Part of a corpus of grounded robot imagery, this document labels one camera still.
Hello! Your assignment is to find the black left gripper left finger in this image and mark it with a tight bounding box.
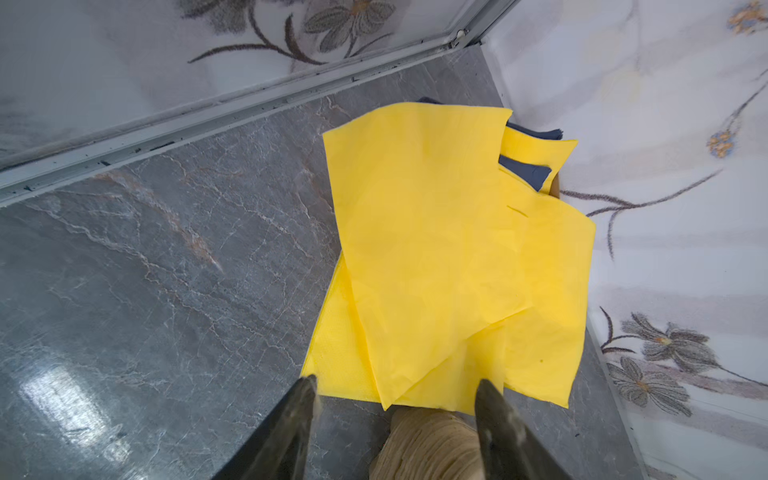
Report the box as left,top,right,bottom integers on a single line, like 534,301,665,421
214,375,317,480

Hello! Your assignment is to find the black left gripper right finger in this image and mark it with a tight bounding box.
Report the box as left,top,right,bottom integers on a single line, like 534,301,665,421
474,379,571,480

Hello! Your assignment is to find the single yellow napkin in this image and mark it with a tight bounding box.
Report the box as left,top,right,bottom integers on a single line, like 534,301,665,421
323,102,531,407

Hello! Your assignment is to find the stack of pulp cup carriers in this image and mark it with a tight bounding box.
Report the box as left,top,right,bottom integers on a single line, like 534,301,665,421
369,407,485,479

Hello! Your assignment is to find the yellow napkin stack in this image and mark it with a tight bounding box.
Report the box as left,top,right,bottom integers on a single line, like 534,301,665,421
302,119,596,413

